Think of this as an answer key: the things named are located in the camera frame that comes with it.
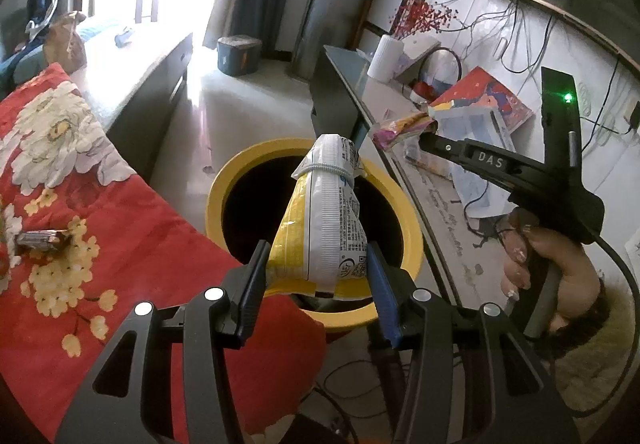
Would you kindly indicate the white ribbed cylinder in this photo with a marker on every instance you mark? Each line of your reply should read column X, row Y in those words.
column 385, row 59

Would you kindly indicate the brown paper bag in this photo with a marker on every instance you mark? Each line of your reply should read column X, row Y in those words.
column 67, row 44

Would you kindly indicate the person's right forearm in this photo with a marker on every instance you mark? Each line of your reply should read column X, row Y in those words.
column 600, row 364

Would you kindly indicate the person's right hand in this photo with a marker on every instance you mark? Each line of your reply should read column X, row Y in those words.
column 517, row 254

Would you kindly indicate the white flat box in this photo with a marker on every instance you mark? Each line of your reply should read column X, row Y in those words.
column 420, row 51

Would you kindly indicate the white blue paper packet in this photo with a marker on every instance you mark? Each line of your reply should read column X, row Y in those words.
column 480, row 126

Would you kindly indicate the yellow trash bin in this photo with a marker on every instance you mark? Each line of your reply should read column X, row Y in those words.
column 214, row 209

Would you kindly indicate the yellow white snack packet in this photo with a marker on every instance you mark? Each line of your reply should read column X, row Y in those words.
column 320, row 224

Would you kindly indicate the grey blue cushion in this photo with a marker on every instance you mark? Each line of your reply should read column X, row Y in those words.
column 30, row 66

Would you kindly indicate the teal storage box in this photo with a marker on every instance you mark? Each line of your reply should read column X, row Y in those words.
column 240, row 55

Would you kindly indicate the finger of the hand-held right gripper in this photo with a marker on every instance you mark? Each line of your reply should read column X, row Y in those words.
column 445, row 146

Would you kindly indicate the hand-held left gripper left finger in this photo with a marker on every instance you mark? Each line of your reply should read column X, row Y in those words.
column 252, row 304

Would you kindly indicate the red floral bedsheet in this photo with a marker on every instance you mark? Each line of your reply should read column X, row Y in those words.
column 150, row 234

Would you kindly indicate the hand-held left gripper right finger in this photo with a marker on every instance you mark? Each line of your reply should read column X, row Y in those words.
column 385, row 304

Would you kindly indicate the pink candy wrapper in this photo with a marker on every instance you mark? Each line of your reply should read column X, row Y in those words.
column 400, row 129

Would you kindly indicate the foil snack wrapper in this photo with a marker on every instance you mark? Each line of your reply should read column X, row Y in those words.
column 42, row 240

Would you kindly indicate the red illustrated book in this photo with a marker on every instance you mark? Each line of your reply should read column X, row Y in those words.
column 480, row 94

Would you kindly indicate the small blue white item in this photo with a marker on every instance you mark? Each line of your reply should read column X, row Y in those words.
column 123, row 37

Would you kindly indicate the small red white bottle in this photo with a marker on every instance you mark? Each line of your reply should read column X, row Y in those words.
column 423, row 92

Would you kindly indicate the white window ledge cabinet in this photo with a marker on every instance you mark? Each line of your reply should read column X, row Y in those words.
column 150, row 89

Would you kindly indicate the red berry branch decoration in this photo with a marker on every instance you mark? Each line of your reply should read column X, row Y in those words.
column 425, row 16

